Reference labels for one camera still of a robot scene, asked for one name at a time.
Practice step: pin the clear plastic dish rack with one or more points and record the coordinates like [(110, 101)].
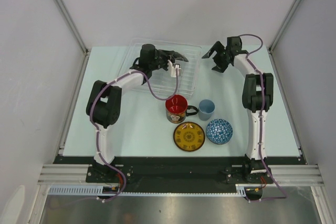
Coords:
[(162, 84)]

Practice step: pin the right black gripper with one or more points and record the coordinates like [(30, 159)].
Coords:
[(218, 46)]

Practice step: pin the light blue cup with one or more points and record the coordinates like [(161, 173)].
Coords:
[(206, 109)]

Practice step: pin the blue white patterned bowl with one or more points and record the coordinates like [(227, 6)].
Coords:
[(219, 131)]

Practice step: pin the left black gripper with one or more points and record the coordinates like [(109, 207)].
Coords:
[(167, 55)]

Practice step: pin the red black mug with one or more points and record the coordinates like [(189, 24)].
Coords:
[(178, 109)]

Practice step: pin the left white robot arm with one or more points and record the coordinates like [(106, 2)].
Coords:
[(104, 104)]

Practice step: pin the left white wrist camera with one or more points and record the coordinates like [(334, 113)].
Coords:
[(174, 69)]

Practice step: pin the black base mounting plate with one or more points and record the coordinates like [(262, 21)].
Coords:
[(231, 170)]

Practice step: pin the aluminium frame rail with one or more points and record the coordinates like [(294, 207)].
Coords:
[(285, 175)]

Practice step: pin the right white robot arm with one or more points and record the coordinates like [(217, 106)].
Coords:
[(257, 96)]

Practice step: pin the slotted cable duct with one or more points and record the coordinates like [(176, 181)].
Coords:
[(107, 191)]

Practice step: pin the yellow round patterned plate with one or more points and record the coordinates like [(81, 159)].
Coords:
[(189, 136)]

